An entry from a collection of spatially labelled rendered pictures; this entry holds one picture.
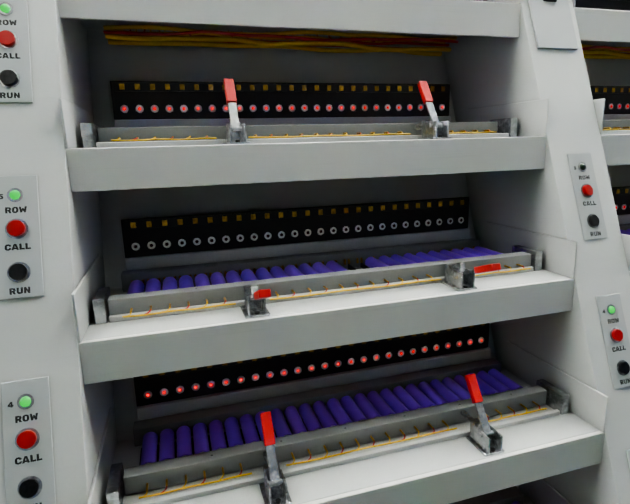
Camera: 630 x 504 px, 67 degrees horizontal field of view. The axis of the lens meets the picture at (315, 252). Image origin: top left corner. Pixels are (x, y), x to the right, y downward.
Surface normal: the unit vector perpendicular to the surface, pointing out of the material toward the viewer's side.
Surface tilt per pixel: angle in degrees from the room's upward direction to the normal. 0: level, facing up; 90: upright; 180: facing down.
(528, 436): 20
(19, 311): 90
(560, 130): 90
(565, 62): 90
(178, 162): 110
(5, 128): 90
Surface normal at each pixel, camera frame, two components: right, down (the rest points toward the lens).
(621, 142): 0.29, 0.20
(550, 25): 0.26, -0.15
